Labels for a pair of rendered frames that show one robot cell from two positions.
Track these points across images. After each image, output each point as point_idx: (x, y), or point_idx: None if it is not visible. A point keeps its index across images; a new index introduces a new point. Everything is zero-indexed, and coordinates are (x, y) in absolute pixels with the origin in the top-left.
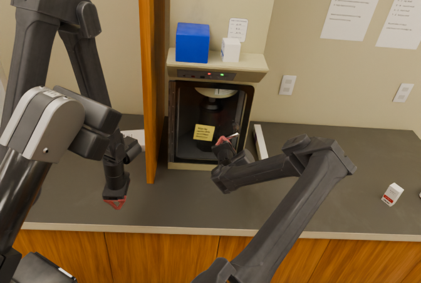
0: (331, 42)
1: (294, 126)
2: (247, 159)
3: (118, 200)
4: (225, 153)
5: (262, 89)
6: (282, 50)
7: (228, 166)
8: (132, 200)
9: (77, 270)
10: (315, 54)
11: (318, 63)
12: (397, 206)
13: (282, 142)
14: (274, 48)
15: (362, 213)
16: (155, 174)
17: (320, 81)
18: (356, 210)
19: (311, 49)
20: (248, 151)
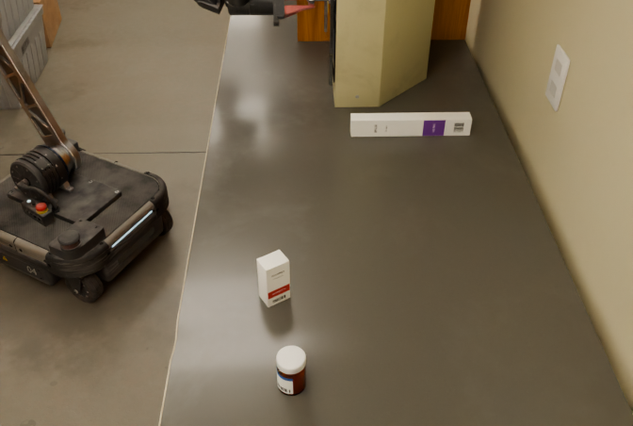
0: None
1: (520, 189)
2: None
3: None
4: None
5: (537, 65)
6: None
7: None
8: (267, 30)
9: None
10: (600, 15)
11: (599, 46)
12: (260, 310)
13: (443, 164)
14: None
15: (239, 242)
16: (313, 38)
17: (592, 106)
18: (250, 236)
19: None
20: None
